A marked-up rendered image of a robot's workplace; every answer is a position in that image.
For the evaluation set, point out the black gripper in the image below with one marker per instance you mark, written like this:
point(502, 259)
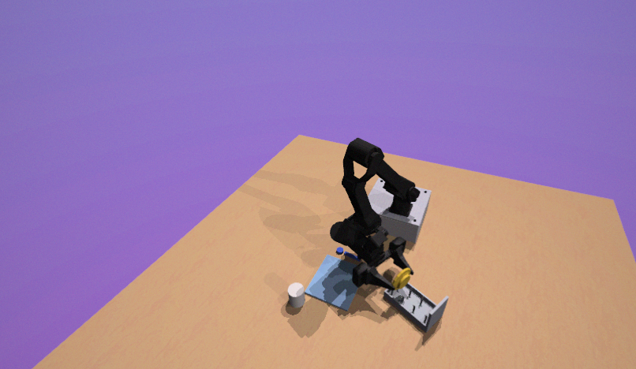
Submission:
point(367, 273)

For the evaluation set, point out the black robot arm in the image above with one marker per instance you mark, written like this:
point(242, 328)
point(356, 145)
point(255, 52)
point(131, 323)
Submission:
point(365, 221)

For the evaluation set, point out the yellow round plate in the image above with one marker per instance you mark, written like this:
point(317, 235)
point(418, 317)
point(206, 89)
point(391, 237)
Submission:
point(402, 279)

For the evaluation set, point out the grey cylinder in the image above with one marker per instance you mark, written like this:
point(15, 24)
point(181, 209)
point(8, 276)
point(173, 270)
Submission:
point(296, 294)

